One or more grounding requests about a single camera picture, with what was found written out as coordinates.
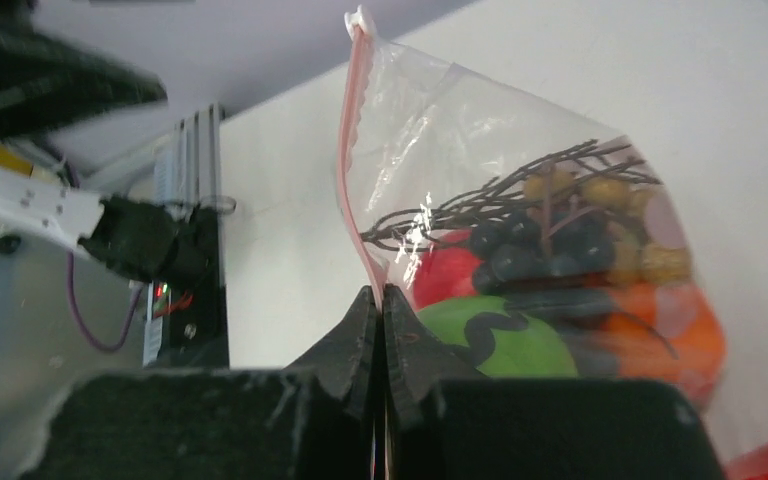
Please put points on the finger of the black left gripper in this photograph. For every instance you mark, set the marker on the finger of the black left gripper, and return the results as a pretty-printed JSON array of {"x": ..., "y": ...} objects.
[{"x": 47, "y": 84}]

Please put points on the orange fruit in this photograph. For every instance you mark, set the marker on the orange fruit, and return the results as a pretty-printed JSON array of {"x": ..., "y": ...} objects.
[{"x": 669, "y": 333}]

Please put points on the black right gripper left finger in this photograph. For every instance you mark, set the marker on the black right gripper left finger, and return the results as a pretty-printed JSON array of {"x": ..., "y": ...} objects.
[{"x": 338, "y": 369}]

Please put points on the green mangosteen fruit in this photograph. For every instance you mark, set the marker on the green mangosteen fruit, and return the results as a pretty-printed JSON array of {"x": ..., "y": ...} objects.
[{"x": 486, "y": 333}]

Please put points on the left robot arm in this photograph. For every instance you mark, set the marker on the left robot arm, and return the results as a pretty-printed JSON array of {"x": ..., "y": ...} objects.
[{"x": 137, "y": 240}]

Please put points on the dark grape bunch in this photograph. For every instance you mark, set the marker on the dark grape bunch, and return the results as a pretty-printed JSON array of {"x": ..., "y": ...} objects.
[{"x": 515, "y": 254}]

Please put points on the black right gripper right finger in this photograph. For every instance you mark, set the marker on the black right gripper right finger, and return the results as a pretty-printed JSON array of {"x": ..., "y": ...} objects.
[{"x": 416, "y": 360}]

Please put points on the red apple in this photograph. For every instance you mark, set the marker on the red apple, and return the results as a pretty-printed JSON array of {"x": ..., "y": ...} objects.
[{"x": 445, "y": 272}]

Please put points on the clear zip top bag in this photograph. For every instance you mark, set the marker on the clear zip top bag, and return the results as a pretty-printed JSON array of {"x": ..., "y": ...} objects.
[{"x": 397, "y": 97}]

